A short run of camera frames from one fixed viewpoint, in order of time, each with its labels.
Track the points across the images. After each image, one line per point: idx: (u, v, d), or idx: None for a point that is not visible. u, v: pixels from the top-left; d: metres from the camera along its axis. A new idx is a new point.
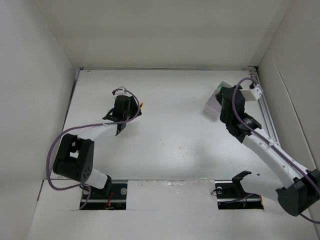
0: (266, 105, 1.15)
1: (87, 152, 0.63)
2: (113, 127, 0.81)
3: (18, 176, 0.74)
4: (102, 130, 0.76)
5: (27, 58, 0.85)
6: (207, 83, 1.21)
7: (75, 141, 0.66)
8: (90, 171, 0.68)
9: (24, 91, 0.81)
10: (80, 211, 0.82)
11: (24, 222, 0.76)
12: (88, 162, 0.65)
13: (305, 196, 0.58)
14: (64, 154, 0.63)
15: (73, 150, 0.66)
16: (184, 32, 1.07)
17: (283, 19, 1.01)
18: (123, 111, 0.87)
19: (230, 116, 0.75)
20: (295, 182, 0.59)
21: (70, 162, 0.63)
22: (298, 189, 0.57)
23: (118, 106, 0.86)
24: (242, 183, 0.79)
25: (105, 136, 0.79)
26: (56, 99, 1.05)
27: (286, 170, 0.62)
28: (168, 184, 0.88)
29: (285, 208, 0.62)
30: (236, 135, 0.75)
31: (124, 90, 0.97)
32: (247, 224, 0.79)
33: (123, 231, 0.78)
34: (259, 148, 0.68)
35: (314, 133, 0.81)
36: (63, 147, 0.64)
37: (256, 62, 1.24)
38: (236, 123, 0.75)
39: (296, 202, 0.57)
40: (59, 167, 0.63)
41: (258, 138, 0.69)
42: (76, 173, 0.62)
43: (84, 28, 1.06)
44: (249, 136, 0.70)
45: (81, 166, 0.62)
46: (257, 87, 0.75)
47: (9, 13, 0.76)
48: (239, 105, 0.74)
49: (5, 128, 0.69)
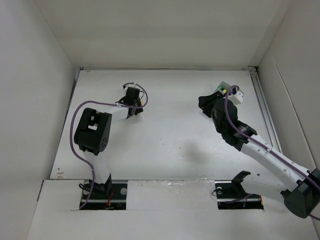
0: (266, 104, 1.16)
1: (105, 123, 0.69)
2: (125, 110, 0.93)
3: (18, 175, 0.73)
4: (117, 108, 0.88)
5: (28, 56, 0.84)
6: (207, 83, 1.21)
7: (94, 115, 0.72)
8: (106, 143, 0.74)
9: (24, 89, 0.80)
10: (80, 211, 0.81)
11: (24, 223, 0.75)
12: (106, 133, 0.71)
13: (310, 197, 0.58)
14: (85, 126, 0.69)
15: (91, 123, 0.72)
16: (185, 32, 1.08)
17: (283, 20, 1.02)
18: (133, 99, 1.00)
19: (226, 126, 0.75)
20: (298, 185, 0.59)
21: (90, 132, 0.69)
22: (303, 192, 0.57)
23: (129, 93, 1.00)
24: (242, 184, 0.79)
25: (118, 116, 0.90)
26: (56, 98, 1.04)
27: (288, 174, 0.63)
28: (168, 184, 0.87)
29: (292, 211, 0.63)
30: (234, 144, 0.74)
31: (135, 84, 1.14)
32: (248, 224, 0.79)
33: (123, 231, 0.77)
34: (257, 154, 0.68)
35: (314, 133, 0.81)
36: (84, 120, 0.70)
37: (256, 62, 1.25)
38: (232, 132, 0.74)
39: (304, 205, 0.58)
40: (79, 137, 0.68)
41: (256, 145, 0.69)
42: (96, 141, 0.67)
43: (85, 26, 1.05)
44: (246, 144, 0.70)
45: (100, 135, 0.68)
46: (239, 91, 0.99)
47: (9, 10, 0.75)
48: (232, 114, 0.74)
49: (5, 128, 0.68)
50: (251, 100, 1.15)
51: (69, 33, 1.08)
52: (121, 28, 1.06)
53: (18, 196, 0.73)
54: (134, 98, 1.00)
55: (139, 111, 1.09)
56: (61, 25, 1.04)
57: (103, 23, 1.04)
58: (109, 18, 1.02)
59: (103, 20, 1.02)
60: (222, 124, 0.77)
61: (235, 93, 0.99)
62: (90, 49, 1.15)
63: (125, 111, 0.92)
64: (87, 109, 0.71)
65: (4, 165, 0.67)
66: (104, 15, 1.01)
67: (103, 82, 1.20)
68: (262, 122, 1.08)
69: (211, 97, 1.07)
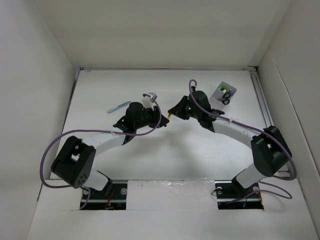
0: (266, 104, 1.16)
1: (86, 159, 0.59)
2: (121, 137, 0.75)
3: (19, 175, 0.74)
4: (108, 138, 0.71)
5: (28, 57, 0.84)
6: (207, 83, 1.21)
7: (78, 144, 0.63)
8: (86, 178, 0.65)
9: (24, 90, 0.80)
10: (80, 211, 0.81)
11: (25, 223, 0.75)
12: (86, 169, 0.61)
13: (268, 149, 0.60)
14: (65, 156, 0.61)
15: (74, 153, 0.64)
16: (185, 32, 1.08)
17: (283, 20, 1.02)
18: (133, 121, 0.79)
19: (198, 111, 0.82)
20: (255, 139, 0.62)
21: (69, 165, 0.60)
22: (258, 143, 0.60)
23: (129, 116, 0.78)
24: (238, 179, 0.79)
25: (110, 145, 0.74)
26: (56, 98, 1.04)
27: (248, 134, 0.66)
28: (168, 184, 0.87)
29: (264, 173, 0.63)
30: (208, 126, 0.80)
31: (153, 99, 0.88)
32: (248, 224, 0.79)
33: (123, 231, 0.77)
34: (224, 127, 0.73)
35: (314, 133, 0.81)
36: (65, 149, 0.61)
37: (256, 62, 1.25)
38: (205, 116, 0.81)
39: (264, 158, 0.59)
40: (56, 168, 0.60)
41: (222, 120, 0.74)
42: (71, 177, 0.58)
43: (85, 26, 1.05)
44: (214, 121, 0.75)
45: (77, 172, 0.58)
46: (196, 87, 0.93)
47: (9, 10, 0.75)
48: (202, 100, 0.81)
49: (5, 128, 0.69)
50: (251, 100, 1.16)
51: (69, 33, 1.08)
52: (121, 28, 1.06)
53: (18, 197, 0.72)
54: (134, 121, 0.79)
55: (166, 123, 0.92)
56: (61, 25, 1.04)
57: (103, 23, 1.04)
58: (109, 18, 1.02)
59: (103, 20, 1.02)
60: (195, 110, 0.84)
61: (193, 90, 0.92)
62: (90, 48, 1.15)
63: (120, 138, 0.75)
64: (72, 138, 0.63)
65: (5, 166, 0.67)
66: (104, 15, 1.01)
67: (104, 82, 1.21)
68: (262, 122, 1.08)
69: (182, 103, 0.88)
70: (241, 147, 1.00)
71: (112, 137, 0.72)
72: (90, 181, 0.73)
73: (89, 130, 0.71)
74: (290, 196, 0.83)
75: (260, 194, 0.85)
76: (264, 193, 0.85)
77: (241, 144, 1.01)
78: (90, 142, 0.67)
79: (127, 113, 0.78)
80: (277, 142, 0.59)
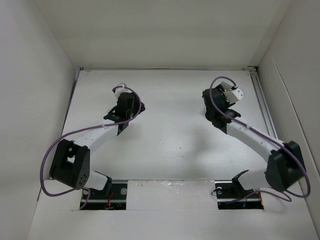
0: (266, 104, 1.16)
1: (82, 160, 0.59)
2: (114, 128, 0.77)
3: (19, 175, 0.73)
4: (100, 133, 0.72)
5: (29, 58, 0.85)
6: (207, 83, 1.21)
7: (72, 147, 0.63)
8: (87, 177, 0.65)
9: (24, 90, 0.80)
10: (80, 211, 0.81)
11: (24, 223, 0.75)
12: (84, 169, 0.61)
13: (285, 167, 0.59)
14: (60, 161, 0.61)
15: (70, 156, 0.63)
16: (185, 31, 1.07)
17: (283, 20, 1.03)
18: (125, 109, 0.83)
19: (213, 111, 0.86)
20: (273, 154, 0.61)
21: (67, 169, 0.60)
22: (276, 160, 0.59)
23: (121, 104, 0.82)
24: (240, 181, 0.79)
25: (104, 140, 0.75)
26: (55, 99, 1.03)
27: (263, 144, 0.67)
28: (168, 184, 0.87)
29: (274, 188, 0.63)
30: (220, 126, 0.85)
31: (124, 86, 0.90)
32: (248, 223, 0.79)
33: (123, 231, 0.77)
34: (240, 132, 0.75)
35: (314, 133, 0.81)
36: (59, 154, 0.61)
37: (256, 62, 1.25)
38: (219, 116, 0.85)
39: (279, 174, 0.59)
40: (55, 174, 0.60)
41: (238, 125, 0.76)
42: (71, 180, 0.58)
43: (85, 26, 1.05)
44: (229, 124, 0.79)
45: (76, 174, 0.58)
46: (238, 88, 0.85)
47: (9, 11, 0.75)
48: (218, 99, 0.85)
49: (6, 129, 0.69)
50: (251, 100, 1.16)
51: (69, 33, 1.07)
52: (121, 28, 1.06)
53: (17, 197, 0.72)
54: (126, 109, 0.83)
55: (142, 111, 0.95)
56: (60, 25, 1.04)
57: (103, 23, 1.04)
58: (109, 17, 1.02)
59: (103, 20, 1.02)
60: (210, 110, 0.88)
61: (233, 89, 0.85)
62: (91, 49, 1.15)
63: (112, 130, 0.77)
64: (63, 141, 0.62)
65: (5, 166, 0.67)
66: (104, 15, 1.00)
67: (104, 82, 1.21)
68: (262, 122, 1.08)
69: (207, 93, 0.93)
70: (241, 146, 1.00)
71: (104, 131, 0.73)
72: (90, 182, 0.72)
73: (79, 130, 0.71)
74: (290, 198, 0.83)
75: (260, 194, 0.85)
76: (264, 193, 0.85)
77: (241, 143, 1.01)
78: (83, 141, 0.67)
79: (119, 102, 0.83)
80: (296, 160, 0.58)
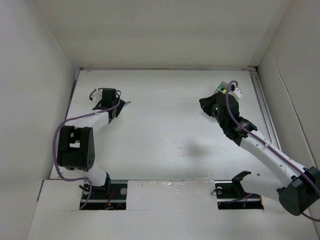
0: (266, 104, 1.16)
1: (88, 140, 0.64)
2: (105, 115, 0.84)
3: (19, 175, 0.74)
4: (96, 118, 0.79)
5: (29, 58, 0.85)
6: (207, 83, 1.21)
7: (73, 132, 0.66)
8: (93, 156, 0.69)
9: (24, 90, 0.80)
10: (80, 211, 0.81)
11: (24, 223, 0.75)
12: (91, 147, 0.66)
13: (304, 193, 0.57)
14: (66, 146, 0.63)
15: (73, 140, 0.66)
16: (185, 31, 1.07)
17: (283, 20, 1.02)
18: (111, 101, 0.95)
19: (227, 120, 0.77)
20: (293, 181, 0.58)
21: (74, 152, 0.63)
22: (297, 187, 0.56)
23: (106, 96, 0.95)
24: (242, 183, 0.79)
25: (99, 125, 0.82)
26: (55, 99, 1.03)
27: (283, 169, 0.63)
28: (168, 184, 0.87)
29: (286, 208, 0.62)
30: (233, 138, 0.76)
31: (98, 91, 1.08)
32: (248, 223, 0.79)
33: (122, 231, 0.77)
34: (256, 150, 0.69)
35: (314, 133, 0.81)
36: (63, 140, 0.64)
37: (256, 62, 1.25)
38: (233, 127, 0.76)
39: (297, 201, 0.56)
40: (63, 159, 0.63)
41: (255, 141, 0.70)
42: (82, 160, 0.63)
43: (85, 26, 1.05)
44: (245, 138, 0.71)
45: (85, 153, 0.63)
46: (237, 88, 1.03)
47: (9, 11, 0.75)
48: (233, 108, 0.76)
49: (5, 129, 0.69)
50: (251, 100, 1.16)
51: (69, 33, 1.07)
52: (120, 28, 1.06)
53: (17, 197, 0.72)
54: (112, 100, 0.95)
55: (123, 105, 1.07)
56: (60, 25, 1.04)
57: (103, 23, 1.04)
58: (109, 17, 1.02)
59: (103, 20, 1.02)
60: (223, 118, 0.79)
61: (233, 89, 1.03)
62: (91, 49, 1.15)
63: (105, 116, 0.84)
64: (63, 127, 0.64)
65: (4, 166, 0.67)
66: (104, 15, 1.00)
67: (104, 82, 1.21)
68: (262, 122, 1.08)
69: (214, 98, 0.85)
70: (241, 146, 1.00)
71: (98, 117, 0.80)
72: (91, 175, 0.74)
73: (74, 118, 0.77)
74: None
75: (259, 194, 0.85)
76: None
77: None
78: (83, 124, 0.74)
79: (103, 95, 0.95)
80: (314, 187, 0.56)
